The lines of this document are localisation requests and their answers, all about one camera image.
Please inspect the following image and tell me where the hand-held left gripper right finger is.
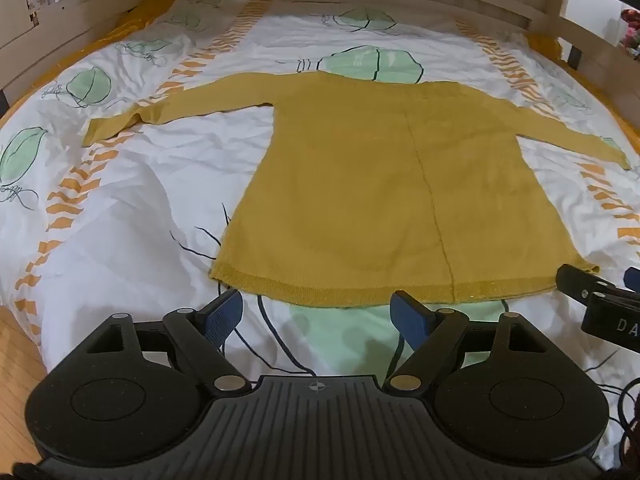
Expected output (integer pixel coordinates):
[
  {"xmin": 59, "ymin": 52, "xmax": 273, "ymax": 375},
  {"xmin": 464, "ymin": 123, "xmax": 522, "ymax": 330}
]
[{"xmin": 382, "ymin": 289, "xmax": 553, "ymax": 395}]

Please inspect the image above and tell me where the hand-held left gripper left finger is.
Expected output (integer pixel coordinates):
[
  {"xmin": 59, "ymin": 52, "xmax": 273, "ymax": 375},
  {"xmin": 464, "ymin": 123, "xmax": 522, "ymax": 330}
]
[{"xmin": 80, "ymin": 289, "xmax": 252, "ymax": 395}]

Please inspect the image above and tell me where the yellow knit sweater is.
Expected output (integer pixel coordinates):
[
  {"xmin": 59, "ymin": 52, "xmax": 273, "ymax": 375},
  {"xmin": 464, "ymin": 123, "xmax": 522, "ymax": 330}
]
[{"xmin": 81, "ymin": 71, "xmax": 632, "ymax": 308}]

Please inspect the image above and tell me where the white leaf-print duvet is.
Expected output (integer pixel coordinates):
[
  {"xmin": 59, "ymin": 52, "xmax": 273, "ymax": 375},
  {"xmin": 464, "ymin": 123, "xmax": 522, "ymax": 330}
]
[{"xmin": 0, "ymin": 0, "xmax": 640, "ymax": 466}]

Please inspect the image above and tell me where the pink flower bunch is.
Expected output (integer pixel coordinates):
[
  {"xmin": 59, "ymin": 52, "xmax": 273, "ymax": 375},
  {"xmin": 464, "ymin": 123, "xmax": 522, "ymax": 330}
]
[{"xmin": 619, "ymin": 7, "xmax": 640, "ymax": 57}]

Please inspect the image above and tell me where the black cable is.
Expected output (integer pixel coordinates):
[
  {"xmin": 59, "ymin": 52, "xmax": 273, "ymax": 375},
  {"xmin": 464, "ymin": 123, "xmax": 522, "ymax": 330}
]
[{"xmin": 616, "ymin": 384, "xmax": 640, "ymax": 463}]

